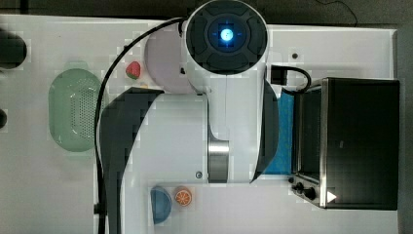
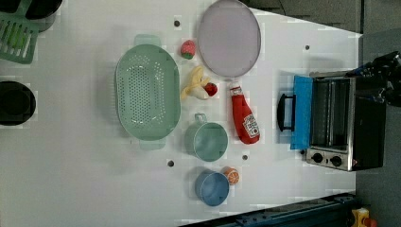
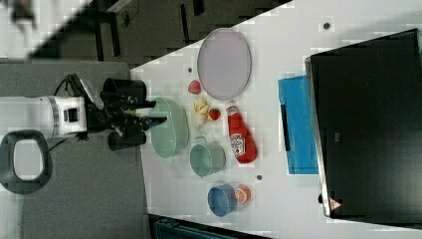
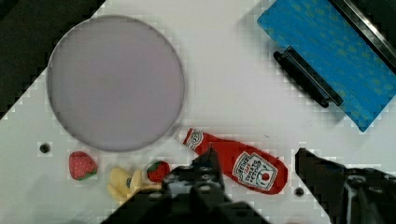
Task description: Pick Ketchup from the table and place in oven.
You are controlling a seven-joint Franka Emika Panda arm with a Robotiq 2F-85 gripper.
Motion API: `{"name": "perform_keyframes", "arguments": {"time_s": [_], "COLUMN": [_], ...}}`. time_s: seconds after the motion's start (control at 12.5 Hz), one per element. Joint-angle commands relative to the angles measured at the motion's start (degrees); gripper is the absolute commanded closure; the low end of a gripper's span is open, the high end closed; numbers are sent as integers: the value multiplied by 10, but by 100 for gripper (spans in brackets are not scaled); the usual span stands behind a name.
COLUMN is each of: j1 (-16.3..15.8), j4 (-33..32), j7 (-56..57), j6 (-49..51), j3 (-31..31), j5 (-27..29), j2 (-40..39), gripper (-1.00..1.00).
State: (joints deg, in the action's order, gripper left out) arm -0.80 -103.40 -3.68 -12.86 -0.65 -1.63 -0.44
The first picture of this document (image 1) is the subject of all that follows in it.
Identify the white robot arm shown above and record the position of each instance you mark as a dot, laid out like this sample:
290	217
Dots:
154	144

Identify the blue oven door mat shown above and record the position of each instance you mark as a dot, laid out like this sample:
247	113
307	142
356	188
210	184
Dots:
281	163

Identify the black toaster oven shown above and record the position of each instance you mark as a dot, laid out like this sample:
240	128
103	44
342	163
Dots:
345	144

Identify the lilac round plate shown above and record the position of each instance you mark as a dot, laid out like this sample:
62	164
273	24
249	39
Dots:
162	59

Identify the plush orange slice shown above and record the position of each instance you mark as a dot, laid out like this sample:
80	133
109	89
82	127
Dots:
183	196

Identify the pink plush strawberry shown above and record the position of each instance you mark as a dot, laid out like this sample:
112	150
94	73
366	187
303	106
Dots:
133	70

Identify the blue cup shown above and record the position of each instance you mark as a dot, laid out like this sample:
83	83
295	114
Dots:
161	204

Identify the green perforated colander basket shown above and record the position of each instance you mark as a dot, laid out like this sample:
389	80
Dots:
72	100

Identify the black round container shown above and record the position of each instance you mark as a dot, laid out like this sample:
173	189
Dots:
13	50

